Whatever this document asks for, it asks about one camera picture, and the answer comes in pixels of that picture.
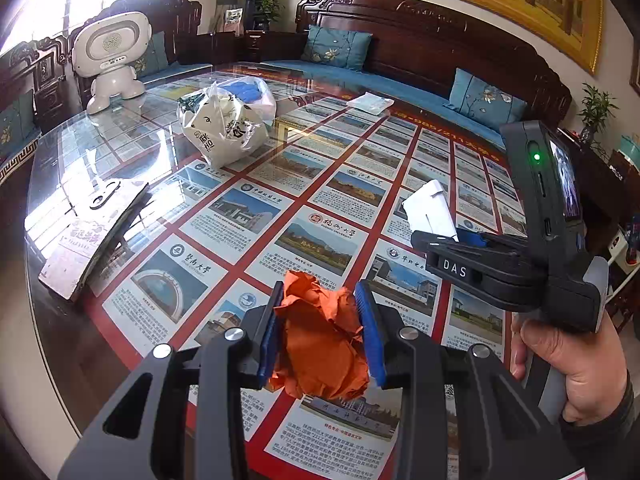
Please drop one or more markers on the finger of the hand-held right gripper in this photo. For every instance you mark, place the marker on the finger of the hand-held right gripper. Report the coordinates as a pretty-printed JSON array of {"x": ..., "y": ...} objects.
[
  {"x": 472, "y": 236},
  {"x": 440, "y": 247}
]

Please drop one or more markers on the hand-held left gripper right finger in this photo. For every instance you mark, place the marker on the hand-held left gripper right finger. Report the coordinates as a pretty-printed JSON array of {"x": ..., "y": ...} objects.
[{"x": 371, "y": 340}]

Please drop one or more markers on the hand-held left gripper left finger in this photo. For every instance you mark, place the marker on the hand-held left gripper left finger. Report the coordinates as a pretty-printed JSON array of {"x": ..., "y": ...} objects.
[{"x": 270, "y": 335}]

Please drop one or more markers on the white paper carton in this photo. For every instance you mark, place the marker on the white paper carton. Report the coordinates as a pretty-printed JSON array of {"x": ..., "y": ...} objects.
[{"x": 430, "y": 210}]

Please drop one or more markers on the orange paper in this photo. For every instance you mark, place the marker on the orange paper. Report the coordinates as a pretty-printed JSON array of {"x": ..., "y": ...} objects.
[{"x": 320, "y": 340}]

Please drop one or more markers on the white printed plastic bag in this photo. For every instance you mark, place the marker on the white printed plastic bag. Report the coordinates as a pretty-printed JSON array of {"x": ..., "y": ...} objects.
[{"x": 225, "y": 130}]

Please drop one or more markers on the person's right forearm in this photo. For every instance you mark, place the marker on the person's right forearm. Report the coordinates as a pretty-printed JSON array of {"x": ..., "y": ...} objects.
[{"x": 615, "y": 445}]

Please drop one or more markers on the person's right hand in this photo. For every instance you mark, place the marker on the person's right hand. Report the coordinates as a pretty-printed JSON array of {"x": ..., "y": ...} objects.
[{"x": 580, "y": 365}]

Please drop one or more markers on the dark wooden side cabinet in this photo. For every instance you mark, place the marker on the dark wooden side cabinet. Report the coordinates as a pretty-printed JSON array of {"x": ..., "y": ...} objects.
[{"x": 602, "y": 185}]

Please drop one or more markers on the blue floral cushion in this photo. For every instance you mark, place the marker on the blue floral cushion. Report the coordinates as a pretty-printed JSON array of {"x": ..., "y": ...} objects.
[
  {"x": 335, "y": 47},
  {"x": 485, "y": 97},
  {"x": 17, "y": 125},
  {"x": 155, "y": 55}
]

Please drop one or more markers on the teal pot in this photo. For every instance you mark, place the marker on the teal pot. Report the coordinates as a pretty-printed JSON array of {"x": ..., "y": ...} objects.
[{"x": 631, "y": 146}]

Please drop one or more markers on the white flat packet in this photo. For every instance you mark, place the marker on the white flat packet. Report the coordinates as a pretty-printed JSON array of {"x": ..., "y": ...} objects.
[{"x": 369, "y": 102}]

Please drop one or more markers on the blue sofa seat pad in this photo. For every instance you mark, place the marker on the blue sofa seat pad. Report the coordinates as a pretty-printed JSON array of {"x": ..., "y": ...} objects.
[{"x": 400, "y": 85}]

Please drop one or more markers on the bamboo plant in vase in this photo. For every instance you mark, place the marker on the bamboo plant in vase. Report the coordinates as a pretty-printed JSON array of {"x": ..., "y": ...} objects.
[{"x": 595, "y": 110}]

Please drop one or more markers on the booklet with black clip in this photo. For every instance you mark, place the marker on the booklet with black clip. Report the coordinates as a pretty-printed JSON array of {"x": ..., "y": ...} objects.
[{"x": 90, "y": 250}]

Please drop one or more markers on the long carved wooden sofa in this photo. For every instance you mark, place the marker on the long carved wooden sofa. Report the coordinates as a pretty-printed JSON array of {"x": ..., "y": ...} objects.
[{"x": 425, "y": 35}]

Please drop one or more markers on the flat tag with holes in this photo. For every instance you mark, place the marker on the flat tag with holes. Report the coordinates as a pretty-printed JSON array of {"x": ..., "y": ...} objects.
[{"x": 105, "y": 195}]

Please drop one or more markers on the small dark framed picture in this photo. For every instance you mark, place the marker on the small dark framed picture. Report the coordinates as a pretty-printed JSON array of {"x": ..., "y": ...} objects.
[{"x": 635, "y": 67}]

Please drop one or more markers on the blue crumpled plastic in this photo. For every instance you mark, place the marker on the blue crumpled plastic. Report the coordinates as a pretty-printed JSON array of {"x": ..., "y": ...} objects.
[{"x": 244, "y": 91}]

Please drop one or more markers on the wooden corner table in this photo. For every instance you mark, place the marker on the wooden corner table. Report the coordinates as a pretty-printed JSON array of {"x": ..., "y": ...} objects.
[{"x": 272, "y": 45}]

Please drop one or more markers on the green potted plant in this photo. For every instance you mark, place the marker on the green potted plant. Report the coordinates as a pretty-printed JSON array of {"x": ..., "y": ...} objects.
[{"x": 270, "y": 7}]

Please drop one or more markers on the black tower appliance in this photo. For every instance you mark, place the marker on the black tower appliance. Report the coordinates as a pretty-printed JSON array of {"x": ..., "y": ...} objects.
[{"x": 257, "y": 0}]

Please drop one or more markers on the carved wooden bench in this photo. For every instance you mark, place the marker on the carved wooden bench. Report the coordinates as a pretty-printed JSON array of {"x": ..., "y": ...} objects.
[{"x": 170, "y": 20}]

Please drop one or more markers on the white robot toy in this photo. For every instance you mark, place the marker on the white robot toy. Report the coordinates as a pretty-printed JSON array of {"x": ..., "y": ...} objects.
[{"x": 110, "y": 45}]

